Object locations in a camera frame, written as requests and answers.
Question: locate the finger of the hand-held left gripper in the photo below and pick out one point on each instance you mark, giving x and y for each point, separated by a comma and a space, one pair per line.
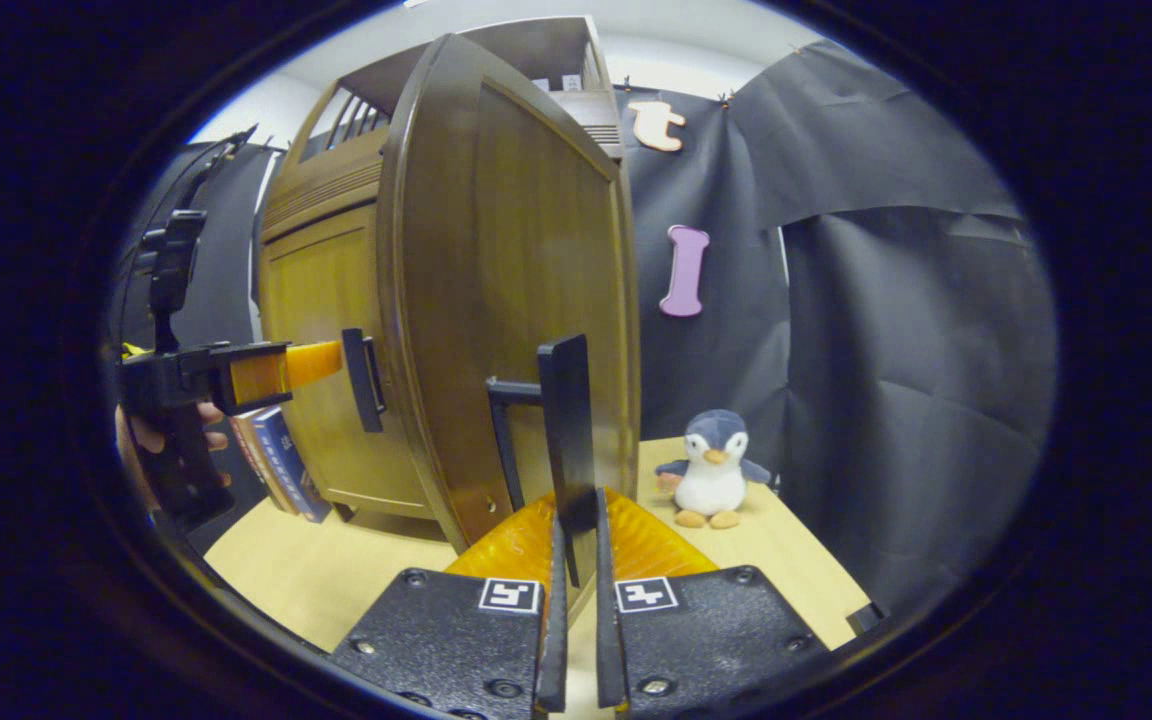
266, 375

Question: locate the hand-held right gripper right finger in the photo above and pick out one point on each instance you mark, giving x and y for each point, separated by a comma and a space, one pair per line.
604, 620

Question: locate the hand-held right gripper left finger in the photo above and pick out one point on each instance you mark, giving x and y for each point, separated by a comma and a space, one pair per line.
556, 620

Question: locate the wooden cabinet door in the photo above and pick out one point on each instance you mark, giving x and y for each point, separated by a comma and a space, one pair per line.
321, 300
516, 250

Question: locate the wooden double-door shoe cabinet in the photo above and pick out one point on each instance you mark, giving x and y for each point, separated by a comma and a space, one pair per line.
536, 50

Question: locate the blue book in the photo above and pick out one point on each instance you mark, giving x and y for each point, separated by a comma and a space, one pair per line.
291, 460

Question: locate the penguin plush toy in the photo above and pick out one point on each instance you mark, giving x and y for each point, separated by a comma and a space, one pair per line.
714, 480

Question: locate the black backdrop cloth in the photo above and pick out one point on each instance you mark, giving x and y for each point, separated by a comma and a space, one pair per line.
886, 350

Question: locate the white book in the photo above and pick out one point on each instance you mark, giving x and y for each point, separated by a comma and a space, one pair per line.
572, 82

